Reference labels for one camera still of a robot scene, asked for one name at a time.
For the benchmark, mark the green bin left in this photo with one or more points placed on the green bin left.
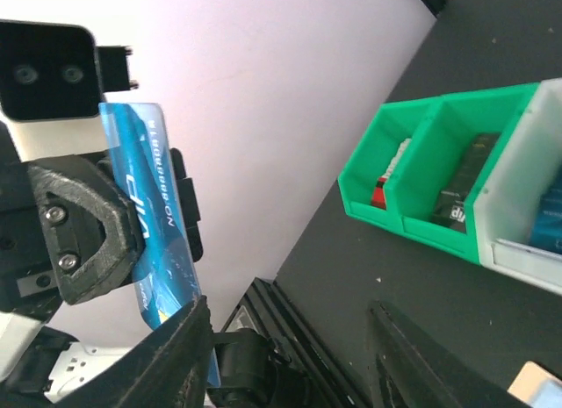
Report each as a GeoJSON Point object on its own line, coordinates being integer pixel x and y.
{"type": "Point", "coordinates": [375, 153]}

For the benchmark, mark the green bin middle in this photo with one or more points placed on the green bin middle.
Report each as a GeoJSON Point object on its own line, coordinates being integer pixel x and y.
{"type": "Point", "coordinates": [446, 135]}

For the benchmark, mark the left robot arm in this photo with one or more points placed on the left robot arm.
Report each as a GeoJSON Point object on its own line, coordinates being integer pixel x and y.
{"type": "Point", "coordinates": [40, 366]}

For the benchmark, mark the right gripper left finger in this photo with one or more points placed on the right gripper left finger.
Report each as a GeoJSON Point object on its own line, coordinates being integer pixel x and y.
{"type": "Point", "coordinates": [167, 369]}

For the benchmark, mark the green bin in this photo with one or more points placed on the green bin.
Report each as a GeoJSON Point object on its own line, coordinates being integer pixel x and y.
{"type": "Point", "coordinates": [375, 153]}
{"type": "Point", "coordinates": [446, 135]}

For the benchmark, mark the tan leather card holder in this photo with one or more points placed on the tan leather card holder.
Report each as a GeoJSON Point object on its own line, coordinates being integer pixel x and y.
{"type": "Point", "coordinates": [536, 387]}

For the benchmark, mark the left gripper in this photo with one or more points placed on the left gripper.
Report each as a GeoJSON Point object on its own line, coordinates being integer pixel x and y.
{"type": "Point", "coordinates": [69, 234]}

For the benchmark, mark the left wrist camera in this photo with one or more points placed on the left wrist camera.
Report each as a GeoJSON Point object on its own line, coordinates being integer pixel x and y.
{"type": "Point", "coordinates": [53, 78]}

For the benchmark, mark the red white card stack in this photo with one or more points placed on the red white card stack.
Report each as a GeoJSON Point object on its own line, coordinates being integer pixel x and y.
{"type": "Point", "coordinates": [378, 198]}

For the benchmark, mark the white bin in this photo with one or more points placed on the white bin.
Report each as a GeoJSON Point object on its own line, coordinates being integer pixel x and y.
{"type": "Point", "coordinates": [507, 205]}

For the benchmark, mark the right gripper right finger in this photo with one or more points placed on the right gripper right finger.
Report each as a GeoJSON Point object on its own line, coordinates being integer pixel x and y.
{"type": "Point", "coordinates": [407, 368]}

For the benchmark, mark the black card stack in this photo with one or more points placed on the black card stack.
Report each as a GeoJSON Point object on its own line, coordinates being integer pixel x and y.
{"type": "Point", "coordinates": [449, 210]}

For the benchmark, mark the blue card stack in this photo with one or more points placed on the blue card stack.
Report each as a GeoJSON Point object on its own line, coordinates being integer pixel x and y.
{"type": "Point", "coordinates": [545, 233]}

